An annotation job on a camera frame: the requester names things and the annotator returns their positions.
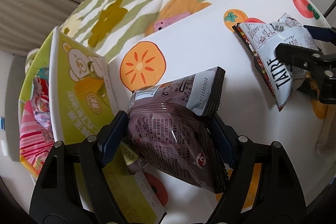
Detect silver Taire snack bag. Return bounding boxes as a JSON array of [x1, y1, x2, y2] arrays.
[[232, 12, 322, 111]]

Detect dark maroon snack bag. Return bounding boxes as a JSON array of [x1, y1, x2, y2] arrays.
[[125, 67, 228, 194]]

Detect green cardboard box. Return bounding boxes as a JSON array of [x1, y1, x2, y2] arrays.
[[19, 28, 166, 223]]

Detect large pink cotton candy bag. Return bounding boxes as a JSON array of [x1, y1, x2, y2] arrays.
[[19, 76, 54, 177]]

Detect pink small toy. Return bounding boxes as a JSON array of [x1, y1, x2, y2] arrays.
[[153, 12, 191, 32]]

